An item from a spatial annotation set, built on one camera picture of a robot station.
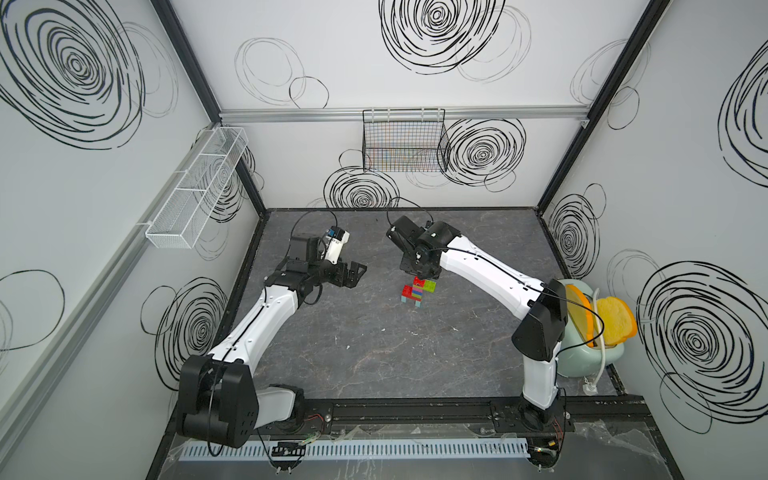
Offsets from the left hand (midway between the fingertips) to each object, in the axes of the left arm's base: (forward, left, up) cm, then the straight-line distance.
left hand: (351, 263), depth 83 cm
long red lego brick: (-2, -17, -11) cm, 20 cm away
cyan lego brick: (-4, -20, -16) cm, 26 cm away
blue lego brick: (-4, -19, -9) cm, 22 cm away
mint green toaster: (-24, -55, -1) cm, 60 cm away
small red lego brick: (-3, -19, -4) cm, 20 cm away
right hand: (-1, -18, 0) cm, 18 cm away
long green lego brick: (-4, -23, -5) cm, 23 cm away
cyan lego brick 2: (-2, -16, -16) cm, 22 cm away
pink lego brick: (-4, -19, -7) cm, 21 cm away
